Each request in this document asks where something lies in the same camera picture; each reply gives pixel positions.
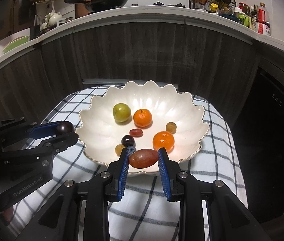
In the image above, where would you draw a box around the large orange mandarin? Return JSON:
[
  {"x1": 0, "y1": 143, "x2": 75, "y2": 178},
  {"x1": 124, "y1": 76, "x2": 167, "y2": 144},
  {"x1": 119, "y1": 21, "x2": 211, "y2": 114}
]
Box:
[{"x1": 152, "y1": 131, "x2": 175, "y2": 153}]

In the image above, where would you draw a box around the black wok pan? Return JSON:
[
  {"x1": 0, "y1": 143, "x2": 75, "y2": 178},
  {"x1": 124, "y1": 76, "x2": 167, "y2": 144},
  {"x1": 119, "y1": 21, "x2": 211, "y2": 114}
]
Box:
[{"x1": 64, "y1": 0, "x2": 128, "y2": 12}]

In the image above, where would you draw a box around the checkered white kitchen cloth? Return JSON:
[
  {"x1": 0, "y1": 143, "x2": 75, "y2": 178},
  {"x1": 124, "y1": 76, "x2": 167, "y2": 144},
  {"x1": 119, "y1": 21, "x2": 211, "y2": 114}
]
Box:
[{"x1": 7, "y1": 86, "x2": 247, "y2": 240}]

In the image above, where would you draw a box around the small orange mandarin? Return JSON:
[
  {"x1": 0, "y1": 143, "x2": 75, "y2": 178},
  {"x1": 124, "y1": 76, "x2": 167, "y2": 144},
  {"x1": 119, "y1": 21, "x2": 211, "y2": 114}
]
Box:
[{"x1": 133, "y1": 109, "x2": 152, "y2": 128}]

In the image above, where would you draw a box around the dark blue round berry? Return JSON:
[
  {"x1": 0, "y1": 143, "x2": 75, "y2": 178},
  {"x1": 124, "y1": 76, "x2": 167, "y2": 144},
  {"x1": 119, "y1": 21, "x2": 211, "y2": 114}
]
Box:
[{"x1": 127, "y1": 146, "x2": 136, "y2": 156}]

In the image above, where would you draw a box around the white scalloped ceramic bowl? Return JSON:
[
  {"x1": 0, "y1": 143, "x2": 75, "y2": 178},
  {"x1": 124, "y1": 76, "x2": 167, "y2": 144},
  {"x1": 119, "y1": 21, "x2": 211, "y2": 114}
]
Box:
[{"x1": 76, "y1": 81, "x2": 210, "y2": 166}]

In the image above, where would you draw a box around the dark plum in bowl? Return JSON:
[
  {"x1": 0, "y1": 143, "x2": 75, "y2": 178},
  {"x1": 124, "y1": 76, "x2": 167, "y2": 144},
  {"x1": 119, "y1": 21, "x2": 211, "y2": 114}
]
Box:
[{"x1": 121, "y1": 135, "x2": 135, "y2": 147}]

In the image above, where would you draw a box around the red oval grape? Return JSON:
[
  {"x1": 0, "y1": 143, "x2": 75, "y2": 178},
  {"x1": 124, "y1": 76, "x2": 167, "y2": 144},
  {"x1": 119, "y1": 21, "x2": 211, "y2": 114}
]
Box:
[{"x1": 129, "y1": 149, "x2": 158, "y2": 169}]

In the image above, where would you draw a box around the white kitchen countertop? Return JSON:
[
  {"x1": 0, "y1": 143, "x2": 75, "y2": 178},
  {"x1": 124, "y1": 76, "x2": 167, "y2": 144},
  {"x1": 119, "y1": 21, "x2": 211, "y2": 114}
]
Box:
[{"x1": 0, "y1": 5, "x2": 284, "y2": 69}]

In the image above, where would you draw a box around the green plate on counter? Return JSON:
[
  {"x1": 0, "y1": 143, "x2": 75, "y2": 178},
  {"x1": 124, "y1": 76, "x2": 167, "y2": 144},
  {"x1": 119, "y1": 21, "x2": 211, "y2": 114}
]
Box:
[{"x1": 2, "y1": 35, "x2": 29, "y2": 54}]

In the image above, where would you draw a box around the green round fruit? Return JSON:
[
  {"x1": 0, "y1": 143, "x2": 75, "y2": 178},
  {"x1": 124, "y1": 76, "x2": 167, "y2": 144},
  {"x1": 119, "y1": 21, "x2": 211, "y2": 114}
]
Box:
[{"x1": 113, "y1": 103, "x2": 131, "y2": 123}]

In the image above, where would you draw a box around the tan longan in bowl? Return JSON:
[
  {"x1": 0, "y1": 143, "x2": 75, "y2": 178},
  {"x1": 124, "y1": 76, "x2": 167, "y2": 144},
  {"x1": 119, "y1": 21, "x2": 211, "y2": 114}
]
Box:
[{"x1": 166, "y1": 122, "x2": 177, "y2": 134}]

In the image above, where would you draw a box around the small red grape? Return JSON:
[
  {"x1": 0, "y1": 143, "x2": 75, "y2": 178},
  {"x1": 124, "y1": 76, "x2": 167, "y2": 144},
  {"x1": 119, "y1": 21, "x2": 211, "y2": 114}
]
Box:
[{"x1": 129, "y1": 128, "x2": 143, "y2": 137}]

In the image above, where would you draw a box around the tan longan fruit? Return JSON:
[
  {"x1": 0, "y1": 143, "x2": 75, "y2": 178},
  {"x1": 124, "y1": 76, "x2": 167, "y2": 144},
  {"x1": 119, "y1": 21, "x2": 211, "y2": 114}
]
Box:
[{"x1": 115, "y1": 144, "x2": 125, "y2": 157}]

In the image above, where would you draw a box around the red labelled sauce bottle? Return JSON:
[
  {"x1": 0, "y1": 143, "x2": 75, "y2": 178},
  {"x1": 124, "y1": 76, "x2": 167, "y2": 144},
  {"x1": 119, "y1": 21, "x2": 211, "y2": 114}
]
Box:
[{"x1": 257, "y1": 2, "x2": 271, "y2": 36}]

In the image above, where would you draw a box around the dark wood cabinet front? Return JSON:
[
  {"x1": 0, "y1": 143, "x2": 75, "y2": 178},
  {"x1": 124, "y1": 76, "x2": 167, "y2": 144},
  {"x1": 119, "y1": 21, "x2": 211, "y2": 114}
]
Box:
[{"x1": 0, "y1": 22, "x2": 284, "y2": 125}]

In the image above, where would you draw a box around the white teapot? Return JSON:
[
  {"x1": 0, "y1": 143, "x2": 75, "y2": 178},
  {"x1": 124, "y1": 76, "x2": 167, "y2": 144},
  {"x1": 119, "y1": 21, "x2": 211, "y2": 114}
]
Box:
[{"x1": 40, "y1": 12, "x2": 62, "y2": 31}]

